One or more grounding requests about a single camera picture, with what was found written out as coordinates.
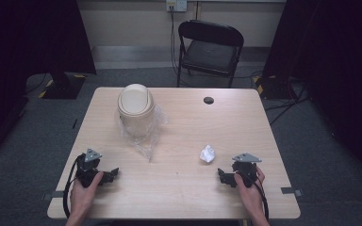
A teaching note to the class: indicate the small black floor object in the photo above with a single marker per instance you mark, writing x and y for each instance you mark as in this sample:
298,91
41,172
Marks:
74,123

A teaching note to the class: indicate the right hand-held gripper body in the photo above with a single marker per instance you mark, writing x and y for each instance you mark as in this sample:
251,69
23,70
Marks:
247,168

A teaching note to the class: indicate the clear plastic bag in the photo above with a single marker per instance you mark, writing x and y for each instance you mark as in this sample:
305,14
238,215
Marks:
147,142

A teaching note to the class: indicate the person's left hand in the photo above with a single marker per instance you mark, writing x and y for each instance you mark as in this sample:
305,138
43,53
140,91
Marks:
83,196

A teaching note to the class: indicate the dark curtain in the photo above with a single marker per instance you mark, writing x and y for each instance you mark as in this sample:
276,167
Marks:
22,62
333,62

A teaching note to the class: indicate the crumpled white paper ball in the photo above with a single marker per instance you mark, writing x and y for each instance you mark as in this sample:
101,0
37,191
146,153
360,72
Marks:
207,153

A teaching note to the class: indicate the white wall outlet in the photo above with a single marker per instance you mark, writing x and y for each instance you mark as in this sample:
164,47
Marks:
176,5

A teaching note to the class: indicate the grey table bracket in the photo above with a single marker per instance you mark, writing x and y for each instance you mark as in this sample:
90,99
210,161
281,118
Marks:
52,195
291,191

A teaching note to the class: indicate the black folding chair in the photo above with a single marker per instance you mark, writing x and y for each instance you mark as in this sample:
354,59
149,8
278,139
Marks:
209,55

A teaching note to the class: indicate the beige swing-lid trash can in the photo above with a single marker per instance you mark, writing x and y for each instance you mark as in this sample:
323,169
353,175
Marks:
135,109

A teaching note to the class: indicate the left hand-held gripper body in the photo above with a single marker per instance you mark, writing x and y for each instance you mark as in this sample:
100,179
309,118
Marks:
87,171

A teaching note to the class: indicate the person's right hand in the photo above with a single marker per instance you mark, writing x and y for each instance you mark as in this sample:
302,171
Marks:
248,196

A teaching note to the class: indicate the black stand base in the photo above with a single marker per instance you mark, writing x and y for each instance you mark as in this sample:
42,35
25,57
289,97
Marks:
63,86
271,88

